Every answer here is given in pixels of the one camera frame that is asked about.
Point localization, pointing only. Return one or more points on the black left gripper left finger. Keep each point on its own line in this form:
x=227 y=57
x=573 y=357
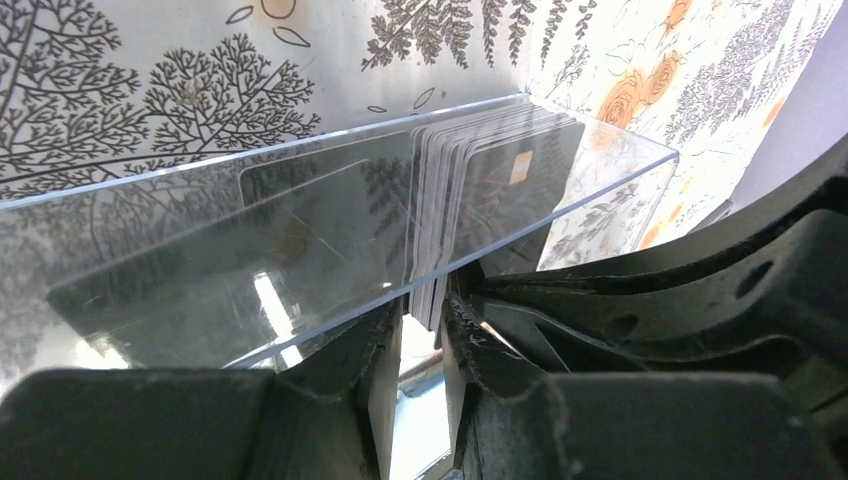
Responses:
x=329 y=417

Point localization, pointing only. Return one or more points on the floral table cloth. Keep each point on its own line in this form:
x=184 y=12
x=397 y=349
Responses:
x=114 y=113

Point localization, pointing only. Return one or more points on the clear acrylic card tray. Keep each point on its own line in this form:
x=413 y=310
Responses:
x=239 y=260

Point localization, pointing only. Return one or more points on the grey card holder wallet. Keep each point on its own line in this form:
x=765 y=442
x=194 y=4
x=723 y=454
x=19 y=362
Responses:
x=421 y=431

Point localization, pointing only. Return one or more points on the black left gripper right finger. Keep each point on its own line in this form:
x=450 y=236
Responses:
x=510 y=419

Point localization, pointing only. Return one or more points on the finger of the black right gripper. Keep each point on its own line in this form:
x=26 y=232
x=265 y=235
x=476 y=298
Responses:
x=763 y=290

